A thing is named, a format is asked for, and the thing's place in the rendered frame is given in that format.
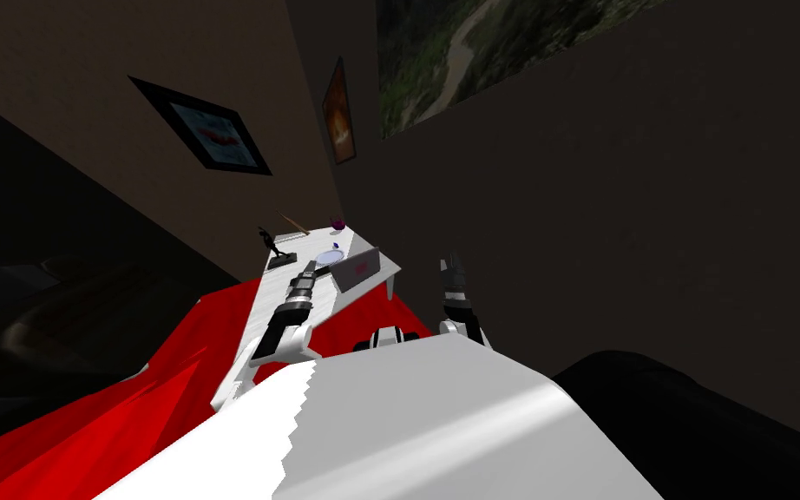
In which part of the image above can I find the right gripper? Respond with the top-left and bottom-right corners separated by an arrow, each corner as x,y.
439,253 -> 470,301

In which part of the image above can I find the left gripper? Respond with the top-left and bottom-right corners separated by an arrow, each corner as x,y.
291,260 -> 319,296

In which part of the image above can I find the white table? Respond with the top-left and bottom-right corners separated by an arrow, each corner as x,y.
210,225 -> 403,412

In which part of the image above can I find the black figure statue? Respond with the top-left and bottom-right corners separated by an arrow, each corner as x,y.
257,226 -> 299,272

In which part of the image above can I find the grey laptop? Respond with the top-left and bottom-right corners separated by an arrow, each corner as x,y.
330,247 -> 382,294

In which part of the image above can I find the brown wooden bat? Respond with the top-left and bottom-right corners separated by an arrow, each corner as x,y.
275,211 -> 311,237

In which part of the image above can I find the orange picture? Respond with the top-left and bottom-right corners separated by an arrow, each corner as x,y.
321,56 -> 358,167

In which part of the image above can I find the black framed picture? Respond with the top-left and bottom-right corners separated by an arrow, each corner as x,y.
127,75 -> 274,177

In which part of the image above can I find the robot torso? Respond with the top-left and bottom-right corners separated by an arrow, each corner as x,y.
93,325 -> 666,500

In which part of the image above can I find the large landscape picture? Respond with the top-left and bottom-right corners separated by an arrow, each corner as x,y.
374,0 -> 673,141

